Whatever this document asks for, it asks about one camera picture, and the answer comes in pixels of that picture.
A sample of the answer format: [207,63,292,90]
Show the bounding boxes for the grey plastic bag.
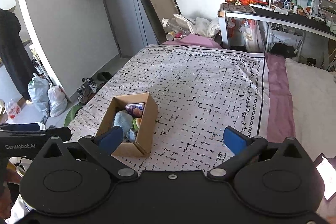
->
[28,73,50,116]

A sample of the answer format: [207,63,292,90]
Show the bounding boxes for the white plastic bag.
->
[47,84,68,118]

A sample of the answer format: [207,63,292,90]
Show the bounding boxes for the grey plush toy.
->
[113,110,137,143]

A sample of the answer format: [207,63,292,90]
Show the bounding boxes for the smartphone with lit screen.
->
[314,153,336,202]

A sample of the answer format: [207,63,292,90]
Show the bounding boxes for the white desk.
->
[218,3,335,61]

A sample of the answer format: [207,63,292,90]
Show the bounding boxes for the large flat cardboard sheet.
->
[140,0,181,44]

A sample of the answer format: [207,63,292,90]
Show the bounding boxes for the shoes on floor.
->
[76,71,112,104]

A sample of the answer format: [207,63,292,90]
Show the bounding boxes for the pile of white plastic bags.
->
[174,14,221,39]

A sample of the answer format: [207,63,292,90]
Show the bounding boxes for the clear plastic bottle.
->
[161,18,190,35]

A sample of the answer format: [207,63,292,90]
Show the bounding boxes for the grey door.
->
[103,0,157,57]

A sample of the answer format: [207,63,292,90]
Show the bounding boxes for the brown cardboard box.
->
[96,92,158,157]

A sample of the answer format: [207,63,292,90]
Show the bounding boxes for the blue planet tissue pack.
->
[125,103,145,118]

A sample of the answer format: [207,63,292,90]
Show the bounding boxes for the white patterned bed cover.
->
[69,45,269,172]

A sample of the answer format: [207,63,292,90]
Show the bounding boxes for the black coat on rack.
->
[1,9,37,100]

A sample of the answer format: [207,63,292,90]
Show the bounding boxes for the burger plush toy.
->
[132,118,142,133]

